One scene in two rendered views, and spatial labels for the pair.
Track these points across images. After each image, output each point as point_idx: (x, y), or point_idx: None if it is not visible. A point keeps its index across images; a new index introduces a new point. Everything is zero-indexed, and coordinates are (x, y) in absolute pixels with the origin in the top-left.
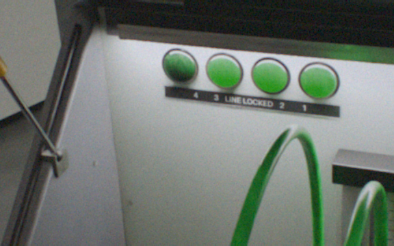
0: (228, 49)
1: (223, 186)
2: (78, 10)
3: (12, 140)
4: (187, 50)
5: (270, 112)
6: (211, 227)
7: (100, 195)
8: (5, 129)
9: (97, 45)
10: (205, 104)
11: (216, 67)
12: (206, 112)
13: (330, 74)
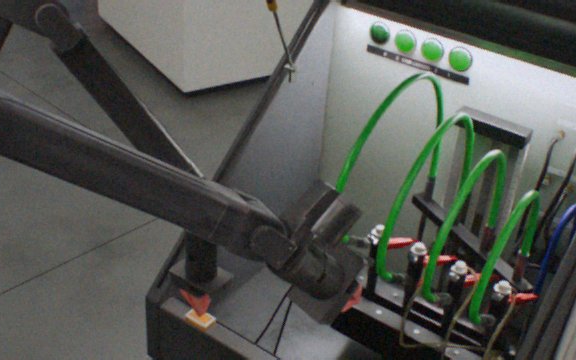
0: (409, 27)
1: (389, 117)
2: None
3: (259, 95)
4: (386, 24)
5: None
6: (376, 143)
7: (312, 105)
8: (256, 86)
9: (332, 10)
10: (389, 61)
11: (400, 38)
12: (389, 66)
13: (467, 55)
